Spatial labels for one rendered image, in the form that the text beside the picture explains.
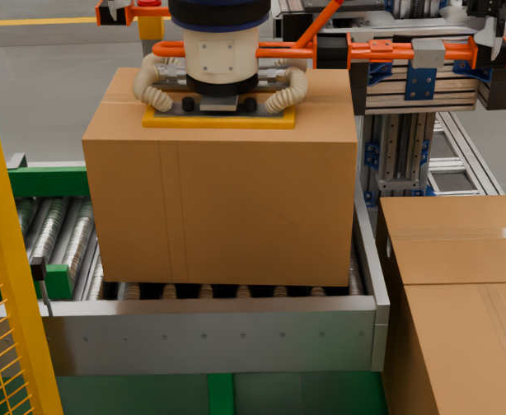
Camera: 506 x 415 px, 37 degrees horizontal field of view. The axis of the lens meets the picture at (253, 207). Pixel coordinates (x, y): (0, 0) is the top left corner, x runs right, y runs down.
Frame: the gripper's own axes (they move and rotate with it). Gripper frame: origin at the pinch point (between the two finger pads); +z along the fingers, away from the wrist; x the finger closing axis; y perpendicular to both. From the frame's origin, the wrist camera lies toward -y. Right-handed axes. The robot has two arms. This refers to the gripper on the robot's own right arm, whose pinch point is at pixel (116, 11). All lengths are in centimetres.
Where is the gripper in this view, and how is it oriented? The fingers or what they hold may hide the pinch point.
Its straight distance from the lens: 203.4
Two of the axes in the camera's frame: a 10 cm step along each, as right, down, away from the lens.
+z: 0.1, 8.3, 5.5
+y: 10.0, 0.2, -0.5
